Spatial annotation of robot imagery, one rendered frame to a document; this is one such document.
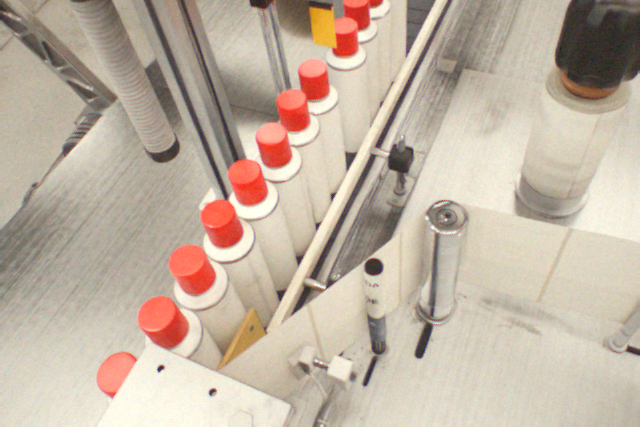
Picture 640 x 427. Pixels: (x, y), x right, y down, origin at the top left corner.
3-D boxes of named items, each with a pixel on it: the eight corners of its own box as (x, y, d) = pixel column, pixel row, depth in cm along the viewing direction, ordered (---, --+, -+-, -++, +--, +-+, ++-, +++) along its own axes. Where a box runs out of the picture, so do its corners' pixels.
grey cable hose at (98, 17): (170, 168, 56) (75, -19, 40) (142, 160, 57) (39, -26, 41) (188, 144, 58) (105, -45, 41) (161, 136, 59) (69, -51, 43)
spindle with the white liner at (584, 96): (581, 225, 69) (675, 24, 46) (508, 205, 72) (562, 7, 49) (591, 172, 74) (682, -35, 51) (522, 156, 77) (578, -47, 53)
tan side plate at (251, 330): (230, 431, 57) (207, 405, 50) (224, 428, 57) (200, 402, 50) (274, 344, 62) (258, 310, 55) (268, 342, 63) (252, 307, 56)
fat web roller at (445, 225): (449, 331, 63) (465, 243, 48) (410, 317, 64) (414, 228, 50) (460, 296, 65) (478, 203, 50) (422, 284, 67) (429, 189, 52)
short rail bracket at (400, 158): (406, 201, 80) (408, 146, 71) (387, 196, 81) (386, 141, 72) (413, 185, 82) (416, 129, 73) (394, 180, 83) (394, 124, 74)
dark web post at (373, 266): (383, 357, 62) (379, 276, 47) (368, 352, 62) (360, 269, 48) (388, 343, 63) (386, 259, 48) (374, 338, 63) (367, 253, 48)
